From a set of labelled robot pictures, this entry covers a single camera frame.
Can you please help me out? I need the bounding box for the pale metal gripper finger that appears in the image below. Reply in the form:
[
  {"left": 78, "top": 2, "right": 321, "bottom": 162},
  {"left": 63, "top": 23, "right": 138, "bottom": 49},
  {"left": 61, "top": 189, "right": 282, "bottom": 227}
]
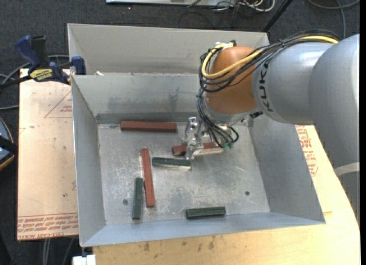
[
  {"left": 182, "top": 117, "right": 199, "bottom": 144},
  {"left": 185, "top": 139, "right": 202, "bottom": 161}
]

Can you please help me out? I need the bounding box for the red-brown block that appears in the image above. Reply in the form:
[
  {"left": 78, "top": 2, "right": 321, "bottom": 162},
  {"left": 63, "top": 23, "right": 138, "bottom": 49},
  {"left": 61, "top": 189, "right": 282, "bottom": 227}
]
[
  {"left": 171, "top": 142, "right": 224, "bottom": 157},
  {"left": 140, "top": 147, "right": 157, "bottom": 208},
  {"left": 120, "top": 120, "right": 178, "bottom": 134}
]

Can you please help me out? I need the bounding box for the dark green flat block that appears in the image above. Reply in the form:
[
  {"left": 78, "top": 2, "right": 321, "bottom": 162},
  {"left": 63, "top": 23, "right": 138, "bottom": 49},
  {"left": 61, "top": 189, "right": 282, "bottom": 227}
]
[
  {"left": 185, "top": 206, "right": 227, "bottom": 220},
  {"left": 132, "top": 177, "right": 145, "bottom": 221},
  {"left": 152, "top": 156, "right": 192, "bottom": 171}
]

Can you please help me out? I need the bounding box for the grey metal bin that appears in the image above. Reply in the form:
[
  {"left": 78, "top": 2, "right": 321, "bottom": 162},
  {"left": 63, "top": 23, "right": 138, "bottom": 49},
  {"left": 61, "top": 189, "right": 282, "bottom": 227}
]
[{"left": 67, "top": 23, "right": 326, "bottom": 248}]

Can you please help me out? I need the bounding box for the brown cardboard board, red print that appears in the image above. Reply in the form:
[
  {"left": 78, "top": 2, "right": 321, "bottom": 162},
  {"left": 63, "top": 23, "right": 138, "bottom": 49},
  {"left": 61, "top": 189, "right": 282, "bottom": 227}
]
[{"left": 17, "top": 68, "right": 334, "bottom": 242}]

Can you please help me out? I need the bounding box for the black cylinder on white bracket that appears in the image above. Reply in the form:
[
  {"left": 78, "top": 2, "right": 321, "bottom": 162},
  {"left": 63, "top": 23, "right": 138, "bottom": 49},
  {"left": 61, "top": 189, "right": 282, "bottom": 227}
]
[{"left": 243, "top": 111, "right": 264, "bottom": 122}]

